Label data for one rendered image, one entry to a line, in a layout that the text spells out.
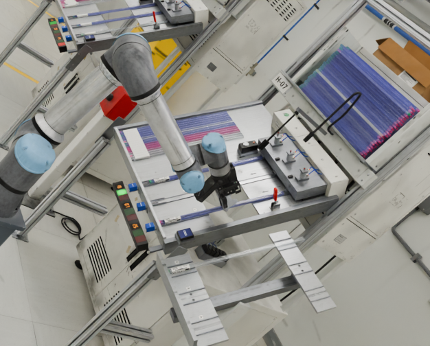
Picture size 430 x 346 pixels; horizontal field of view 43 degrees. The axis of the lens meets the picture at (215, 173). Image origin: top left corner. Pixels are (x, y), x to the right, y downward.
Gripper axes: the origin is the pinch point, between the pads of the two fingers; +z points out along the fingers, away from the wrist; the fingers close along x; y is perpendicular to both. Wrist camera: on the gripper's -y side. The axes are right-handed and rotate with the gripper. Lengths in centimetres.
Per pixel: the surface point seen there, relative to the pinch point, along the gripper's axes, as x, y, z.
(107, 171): 135, -38, 85
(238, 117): 51, 28, 8
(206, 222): -4.1, -8.3, -1.5
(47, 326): 10, -82, 38
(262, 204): -2.5, 14.8, 4.4
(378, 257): 33, 98, 148
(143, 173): 28.5, -22.0, -5.0
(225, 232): -9.9, -3.5, 1.2
